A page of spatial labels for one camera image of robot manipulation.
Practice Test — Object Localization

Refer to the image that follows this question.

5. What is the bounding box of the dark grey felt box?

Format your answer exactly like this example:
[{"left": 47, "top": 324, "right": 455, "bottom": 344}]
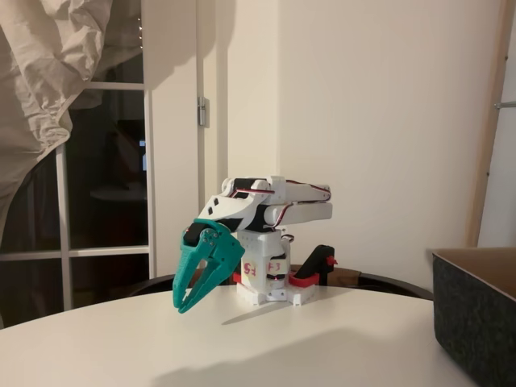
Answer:
[{"left": 431, "top": 246, "right": 516, "bottom": 387}]

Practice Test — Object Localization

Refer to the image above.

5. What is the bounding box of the white framed glass door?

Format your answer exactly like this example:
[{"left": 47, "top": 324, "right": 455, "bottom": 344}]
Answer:
[{"left": 0, "top": 0, "right": 229, "bottom": 330}]

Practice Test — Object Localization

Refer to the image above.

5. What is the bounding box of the metal door hinge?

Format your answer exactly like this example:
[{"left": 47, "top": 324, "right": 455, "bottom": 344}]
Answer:
[{"left": 196, "top": 96, "right": 211, "bottom": 127}]

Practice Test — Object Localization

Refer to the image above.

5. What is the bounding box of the dark brown chair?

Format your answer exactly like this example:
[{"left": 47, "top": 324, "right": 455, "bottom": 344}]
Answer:
[{"left": 127, "top": 264, "right": 435, "bottom": 302}]

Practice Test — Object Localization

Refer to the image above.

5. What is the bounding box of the beige curtain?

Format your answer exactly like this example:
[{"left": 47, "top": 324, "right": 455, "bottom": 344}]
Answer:
[{"left": 0, "top": 0, "right": 144, "bottom": 326}]

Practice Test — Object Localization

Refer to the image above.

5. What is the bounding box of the wood framed frosted panel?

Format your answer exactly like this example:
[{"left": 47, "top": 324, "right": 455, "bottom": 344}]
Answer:
[{"left": 462, "top": 0, "right": 516, "bottom": 249}]

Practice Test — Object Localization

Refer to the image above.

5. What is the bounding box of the red white black servo cable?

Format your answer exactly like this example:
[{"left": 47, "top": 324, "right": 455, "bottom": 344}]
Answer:
[
  {"left": 231, "top": 181, "right": 333, "bottom": 202},
  {"left": 264, "top": 203, "right": 292, "bottom": 234}
]

